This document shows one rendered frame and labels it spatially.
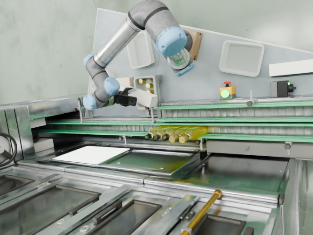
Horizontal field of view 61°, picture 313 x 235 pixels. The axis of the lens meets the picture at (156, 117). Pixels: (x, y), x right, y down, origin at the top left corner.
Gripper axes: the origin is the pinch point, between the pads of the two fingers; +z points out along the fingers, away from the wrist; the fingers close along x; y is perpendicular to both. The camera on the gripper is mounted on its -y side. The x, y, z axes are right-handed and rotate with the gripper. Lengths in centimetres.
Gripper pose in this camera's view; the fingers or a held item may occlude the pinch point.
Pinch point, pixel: (135, 95)
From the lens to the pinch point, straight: 154.5
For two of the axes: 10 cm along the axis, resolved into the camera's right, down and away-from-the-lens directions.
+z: 5.3, -1.8, 8.3
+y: -8.3, -3.3, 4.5
